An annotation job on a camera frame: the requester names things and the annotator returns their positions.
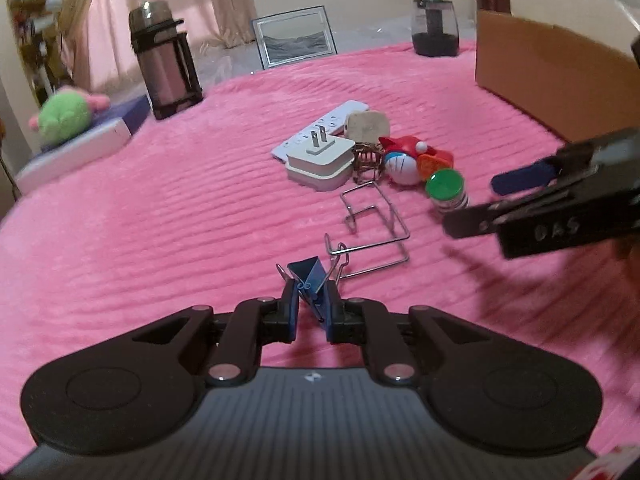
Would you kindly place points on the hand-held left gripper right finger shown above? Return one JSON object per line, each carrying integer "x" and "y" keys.
{"x": 328, "y": 312}

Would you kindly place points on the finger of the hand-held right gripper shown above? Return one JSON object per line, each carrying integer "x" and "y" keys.
{"x": 470, "y": 220}
{"x": 520, "y": 179}

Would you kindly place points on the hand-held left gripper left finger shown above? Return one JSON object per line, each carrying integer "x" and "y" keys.
{"x": 289, "y": 312}

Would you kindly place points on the blue binder clip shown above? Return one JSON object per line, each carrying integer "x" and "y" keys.
{"x": 306, "y": 275}

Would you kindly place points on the cardboard box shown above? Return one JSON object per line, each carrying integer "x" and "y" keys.
{"x": 540, "y": 65}

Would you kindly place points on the white plug adapter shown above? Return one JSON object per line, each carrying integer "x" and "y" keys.
{"x": 320, "y": 165}

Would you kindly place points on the green lid jar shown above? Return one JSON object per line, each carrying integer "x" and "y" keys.
{"x": 445, "y": 185}

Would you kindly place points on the orange plastic toy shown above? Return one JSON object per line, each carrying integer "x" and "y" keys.
{"x": 436, "y": 162}

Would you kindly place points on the blue red cat toy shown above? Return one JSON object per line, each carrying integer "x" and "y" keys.
{"x": 402, "y": 160}

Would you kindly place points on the beige plug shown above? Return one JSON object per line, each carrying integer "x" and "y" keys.
{"x": 367, "y": 125}

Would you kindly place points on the pink blanket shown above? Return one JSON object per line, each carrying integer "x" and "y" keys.
{"x": 150, "y": 220}

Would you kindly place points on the framed picture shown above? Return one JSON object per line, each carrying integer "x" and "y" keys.
{"x": 295, "y": 37}

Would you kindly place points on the white and blue box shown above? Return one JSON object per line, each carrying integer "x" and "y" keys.
{"x": 75, "y": 152}

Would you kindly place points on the green pink plush toy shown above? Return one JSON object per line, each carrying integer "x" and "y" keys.
{"x": 62, "y": 115}

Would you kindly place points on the standing fan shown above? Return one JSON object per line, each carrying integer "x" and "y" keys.
{"x": 75, "y": 5}

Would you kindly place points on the bookshelf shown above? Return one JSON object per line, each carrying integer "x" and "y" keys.
{"x": 25, "y": 20}

